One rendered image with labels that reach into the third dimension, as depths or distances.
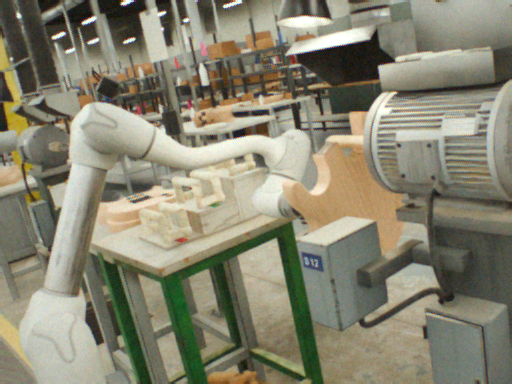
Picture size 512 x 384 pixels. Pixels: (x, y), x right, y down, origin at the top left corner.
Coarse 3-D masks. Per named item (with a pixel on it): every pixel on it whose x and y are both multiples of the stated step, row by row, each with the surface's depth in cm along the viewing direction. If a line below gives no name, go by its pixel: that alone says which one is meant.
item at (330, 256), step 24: (312, 240) 115; (336, 240) 113; (360, 240) 117; (312, 264) 116; (336, 264) 113; (360, 264) 118; (312, 288) 119; (336, 288) 114; (360, 288) 119; (384, 288) 124; (432, 288) 117; (312, 312) 122; (336, 312) 115; (360, 312) 119
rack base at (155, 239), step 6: (174, 228) 213; (144, 234) 213; (156, 234) 210; (192, 234) 200; (198, 234) 199; (144, 240) 208; (150, 240) 203; (156, 240) 202; (174, 240) 197; (186, 240) 195; (192, 240) 197; (162, 246) 194; (168, 246) 192; (174, 246) 193
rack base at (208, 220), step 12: (180, 204) 215; (192, 204) 211; (228, 204) 204; (192, 216) 202; (204, 216) 199; (216, 216) 202; (228, 216) 205; (192, 228) 206; (204, 228) 199; (216, 228) 202
